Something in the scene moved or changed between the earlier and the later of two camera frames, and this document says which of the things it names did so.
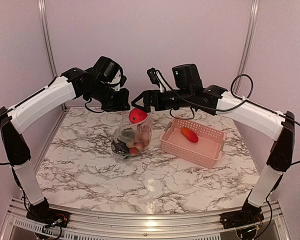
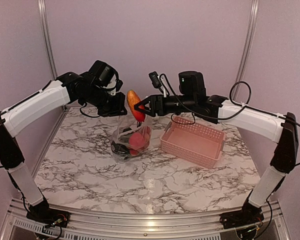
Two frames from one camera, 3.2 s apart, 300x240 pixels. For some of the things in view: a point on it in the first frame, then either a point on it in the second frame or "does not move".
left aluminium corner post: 48,39 does not move
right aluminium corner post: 249,35 does not move
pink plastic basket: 205,152 does not move
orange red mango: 190,134 to 133,98
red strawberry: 136,116 to 136,141
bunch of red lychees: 142,139 does not move
